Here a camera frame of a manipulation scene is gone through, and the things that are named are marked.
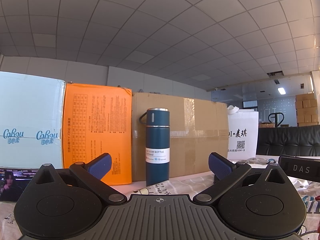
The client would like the stacked cardboard boxes far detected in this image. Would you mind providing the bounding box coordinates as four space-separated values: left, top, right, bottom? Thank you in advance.
296 93 319 127

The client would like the light blue Cabau box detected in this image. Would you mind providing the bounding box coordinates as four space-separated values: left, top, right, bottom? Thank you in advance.
0 72 66 168

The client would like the large brown cardboard box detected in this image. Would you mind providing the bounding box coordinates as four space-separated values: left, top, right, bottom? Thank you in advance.
131 93 228 181

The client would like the black DAS device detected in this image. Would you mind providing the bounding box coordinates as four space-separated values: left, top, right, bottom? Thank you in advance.
278 155 320 183

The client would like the white paper bag with QR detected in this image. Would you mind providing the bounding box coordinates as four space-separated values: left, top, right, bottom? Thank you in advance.
227 105 259 160

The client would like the dark blue vacuum bottle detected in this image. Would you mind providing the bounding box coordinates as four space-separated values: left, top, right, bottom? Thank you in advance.
139 108 170 186

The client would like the black leather sofa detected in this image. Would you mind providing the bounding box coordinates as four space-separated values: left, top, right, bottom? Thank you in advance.
256 125 320 157

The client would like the orange printed box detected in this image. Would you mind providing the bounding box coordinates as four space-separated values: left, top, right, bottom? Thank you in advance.
62 83 132 185

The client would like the smartphone playing video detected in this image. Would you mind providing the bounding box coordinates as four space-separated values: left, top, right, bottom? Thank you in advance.
0 168 38 202

